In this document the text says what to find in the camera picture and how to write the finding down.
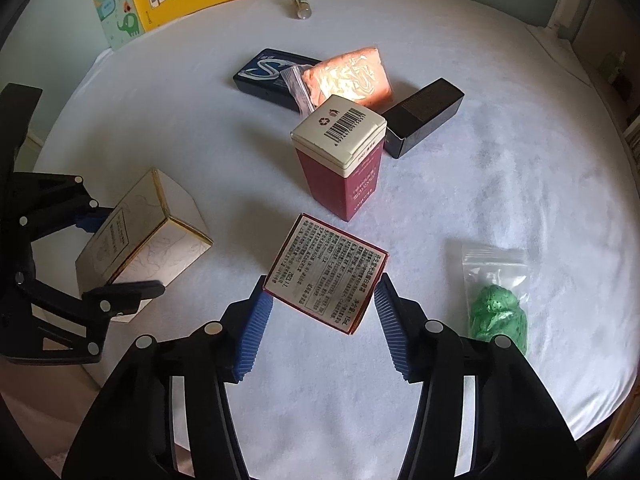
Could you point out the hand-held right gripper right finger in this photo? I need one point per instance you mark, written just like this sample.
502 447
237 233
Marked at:
395 330

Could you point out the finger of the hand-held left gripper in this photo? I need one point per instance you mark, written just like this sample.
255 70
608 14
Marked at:
92 217
125 292

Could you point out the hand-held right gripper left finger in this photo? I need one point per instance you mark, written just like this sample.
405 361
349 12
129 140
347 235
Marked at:
252 330

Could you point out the cream line-drawing carton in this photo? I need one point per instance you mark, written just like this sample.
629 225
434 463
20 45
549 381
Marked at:
145 240

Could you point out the small red-edged text box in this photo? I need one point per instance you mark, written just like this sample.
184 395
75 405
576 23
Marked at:
325 275

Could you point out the zip bag with green lump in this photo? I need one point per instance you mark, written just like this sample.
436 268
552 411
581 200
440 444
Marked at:
500 310

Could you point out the red and white carton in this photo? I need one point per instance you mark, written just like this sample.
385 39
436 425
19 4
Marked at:
350 185

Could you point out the dark blue gum packet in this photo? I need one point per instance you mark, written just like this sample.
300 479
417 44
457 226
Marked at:
260 72

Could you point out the clear bag of orange snack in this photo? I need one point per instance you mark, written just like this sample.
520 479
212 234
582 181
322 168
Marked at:
350 75

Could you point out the green elephant children's book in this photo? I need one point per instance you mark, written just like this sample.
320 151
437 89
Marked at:
117 20

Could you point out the black rectangular box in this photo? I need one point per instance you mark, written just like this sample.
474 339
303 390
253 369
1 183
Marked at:
425 110

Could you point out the clear plastic tube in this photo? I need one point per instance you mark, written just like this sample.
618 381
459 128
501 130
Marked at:
300 2

